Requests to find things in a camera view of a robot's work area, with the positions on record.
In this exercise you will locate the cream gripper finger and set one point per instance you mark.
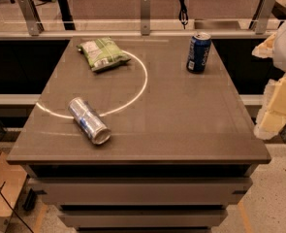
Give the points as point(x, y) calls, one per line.
point(271, 118)
point(265, 49)

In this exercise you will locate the blue pepsi can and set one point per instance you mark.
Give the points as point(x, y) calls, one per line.
point(198, 52)

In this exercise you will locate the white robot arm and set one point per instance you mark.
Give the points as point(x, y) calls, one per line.
point(279, 48)

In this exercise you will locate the silver red bull can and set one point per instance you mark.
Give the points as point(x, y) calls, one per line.
point(89, 121)

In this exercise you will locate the grey drawer cabinet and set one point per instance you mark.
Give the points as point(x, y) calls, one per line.
point(182, 147)

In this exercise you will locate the green chip bag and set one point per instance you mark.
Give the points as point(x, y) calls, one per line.
point(103, 54)

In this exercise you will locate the black table leg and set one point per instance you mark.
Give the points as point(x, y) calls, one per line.
point(66, 15)

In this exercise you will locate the cardboard box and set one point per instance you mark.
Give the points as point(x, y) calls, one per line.
point(12, 179)

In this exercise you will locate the right metal bracket post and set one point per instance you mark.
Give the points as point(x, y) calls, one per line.
point(263, 16)

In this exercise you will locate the metal bracket post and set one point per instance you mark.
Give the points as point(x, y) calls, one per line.
point(31, 17)
point(145, 17)
point(263, 16)

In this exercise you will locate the middle metal bracket post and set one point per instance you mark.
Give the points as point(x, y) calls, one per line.
point(145, 17)

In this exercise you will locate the left metal bracket post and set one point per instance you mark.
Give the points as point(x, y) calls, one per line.
point(31, 17)

